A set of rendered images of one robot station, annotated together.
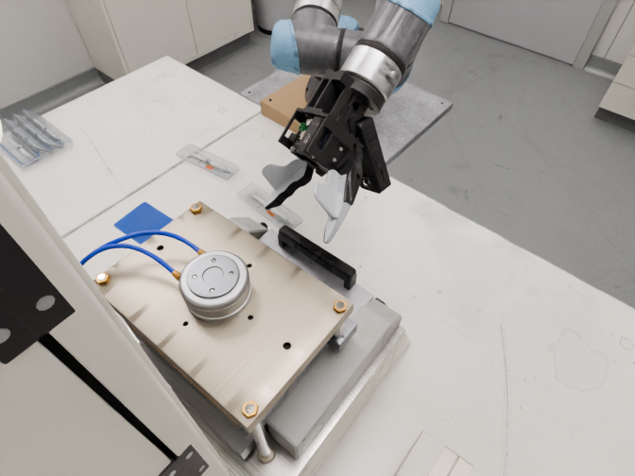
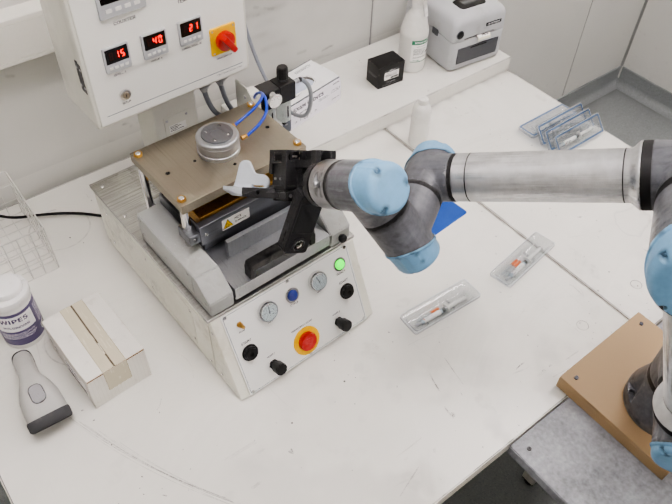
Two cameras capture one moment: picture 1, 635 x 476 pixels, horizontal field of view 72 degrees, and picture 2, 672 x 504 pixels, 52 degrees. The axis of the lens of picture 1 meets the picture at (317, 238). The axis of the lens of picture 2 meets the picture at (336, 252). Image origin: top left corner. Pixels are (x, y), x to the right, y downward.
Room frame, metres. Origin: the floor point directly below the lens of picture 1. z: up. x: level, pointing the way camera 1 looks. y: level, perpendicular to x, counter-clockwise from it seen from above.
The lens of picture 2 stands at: (0.67, -0.83, 1.94)
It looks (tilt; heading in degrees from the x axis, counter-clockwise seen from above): 48 degrees down; 100
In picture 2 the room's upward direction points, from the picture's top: 2 degrees clockwise
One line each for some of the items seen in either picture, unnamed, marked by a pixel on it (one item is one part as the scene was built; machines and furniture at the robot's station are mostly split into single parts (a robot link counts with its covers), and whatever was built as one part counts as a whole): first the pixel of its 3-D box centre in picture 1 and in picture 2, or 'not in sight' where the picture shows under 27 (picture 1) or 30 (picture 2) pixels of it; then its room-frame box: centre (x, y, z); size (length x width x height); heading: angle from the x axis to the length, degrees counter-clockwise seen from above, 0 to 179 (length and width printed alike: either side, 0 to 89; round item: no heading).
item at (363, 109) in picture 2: not in sight; (372, 86); (0.46, 0.88, 0.77); 0.84 x 0.30 x 0.04; 49
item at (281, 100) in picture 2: not in sight; (275, 101); (0.32, 0.37, 1.05); 0.15 x 0.05 x 0.15; 51
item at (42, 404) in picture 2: not in sight; (31, 385); (0.00, -0.26, 0.79); 0.20 x 0.08 x 0.08; 139
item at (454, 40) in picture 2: not in sight; (454, 21); (0.66, 1.11, 0.88); 0.25 x 0.20 x 0.17; 133
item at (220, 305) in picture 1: (192, 313); (219, 147); (0.27, 0.15, 1.08); 0.31 x 0.24 x 0.13; 51
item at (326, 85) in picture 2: not in sight; (296, 96); (0.28, 0.70, 0.83); 0.23 x 0.12 x 0.07; 60
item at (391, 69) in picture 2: not in sight; (385, 69); (0.49, 0.89, 0.83); 0.09 x 0.06 x 0.07; 44
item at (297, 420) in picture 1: (341, 367); (184, 257); (0.25, -0.03, 0.97); 0.25 x 0.05 x 0.07; 141
